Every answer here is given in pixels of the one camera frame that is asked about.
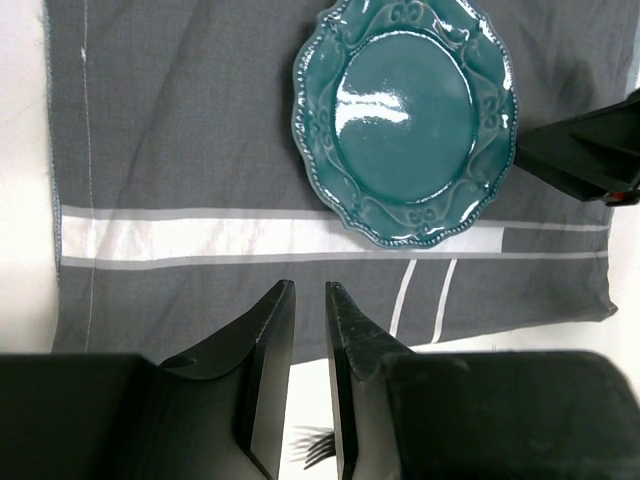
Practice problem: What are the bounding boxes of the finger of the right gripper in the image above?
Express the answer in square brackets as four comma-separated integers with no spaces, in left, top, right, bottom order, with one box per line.
[517,90,639,206]

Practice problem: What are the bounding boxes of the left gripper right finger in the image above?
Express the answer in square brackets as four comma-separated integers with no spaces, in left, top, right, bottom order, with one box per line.
[325,281,415,479]

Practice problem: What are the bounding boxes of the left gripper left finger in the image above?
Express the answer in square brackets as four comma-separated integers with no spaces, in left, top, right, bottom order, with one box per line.
[160,280,296,479]

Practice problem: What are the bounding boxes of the dark metal fork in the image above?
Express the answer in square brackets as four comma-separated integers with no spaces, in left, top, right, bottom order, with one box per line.
[290,426,336,470]

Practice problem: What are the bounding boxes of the grey striped cloth placemat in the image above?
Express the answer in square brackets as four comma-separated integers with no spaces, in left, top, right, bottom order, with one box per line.
[45,1,639,363]

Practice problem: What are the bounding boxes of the teal ceramic plate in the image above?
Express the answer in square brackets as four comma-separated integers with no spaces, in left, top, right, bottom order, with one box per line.
[291,1,518,249]

